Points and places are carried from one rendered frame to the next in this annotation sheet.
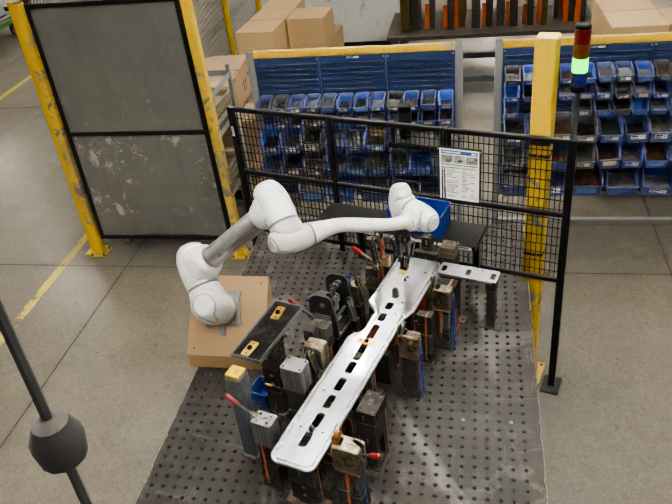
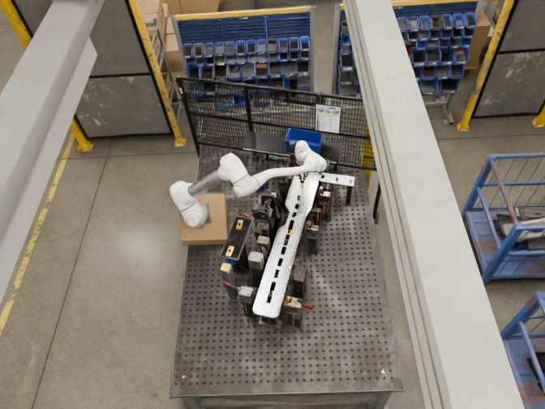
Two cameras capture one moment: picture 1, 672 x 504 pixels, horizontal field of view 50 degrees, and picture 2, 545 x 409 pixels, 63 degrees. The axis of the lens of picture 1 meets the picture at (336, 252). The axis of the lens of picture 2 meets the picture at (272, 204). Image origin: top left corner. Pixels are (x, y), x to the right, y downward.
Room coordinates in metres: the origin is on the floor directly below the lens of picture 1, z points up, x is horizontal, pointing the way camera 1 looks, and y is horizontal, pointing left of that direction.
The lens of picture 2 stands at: (0.44, 0.33, 3.91)
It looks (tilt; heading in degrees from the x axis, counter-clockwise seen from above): 52 degrees down; 351
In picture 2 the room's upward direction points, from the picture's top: 6 degrees counter-clockwise
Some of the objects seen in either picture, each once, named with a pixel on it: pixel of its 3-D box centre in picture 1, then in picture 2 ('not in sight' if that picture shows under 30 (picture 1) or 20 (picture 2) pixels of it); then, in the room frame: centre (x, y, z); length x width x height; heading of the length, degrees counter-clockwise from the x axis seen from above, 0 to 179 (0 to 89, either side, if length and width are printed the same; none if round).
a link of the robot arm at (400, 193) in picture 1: (402, 200); (302, 151); (2.77, -0.32, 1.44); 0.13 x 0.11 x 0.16; 29
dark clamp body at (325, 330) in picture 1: (325, 355); (264, 238); (2.44, 0.10, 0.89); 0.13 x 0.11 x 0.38; 61
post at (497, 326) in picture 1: (491, 302); (349, 192); (2.73, -0.72, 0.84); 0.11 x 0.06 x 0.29; 61
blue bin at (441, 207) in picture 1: (418, 215); (303, 142); (3.20, -0.45, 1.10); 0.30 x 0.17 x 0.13; 59
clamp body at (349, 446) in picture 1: (352, 476); (294, 312); (1.77, 0.04, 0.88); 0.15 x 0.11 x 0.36; 61
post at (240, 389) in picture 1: (245, 414); (229, 282); (2.10, 0.44, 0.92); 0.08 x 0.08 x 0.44; 61
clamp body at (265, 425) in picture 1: (270, 450); (248, 302); (1.93, 0.35, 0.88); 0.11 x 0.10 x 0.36; 61
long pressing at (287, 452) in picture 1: (366, 345); (289, 234); (2.35, -0.08, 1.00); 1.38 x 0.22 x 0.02; 151
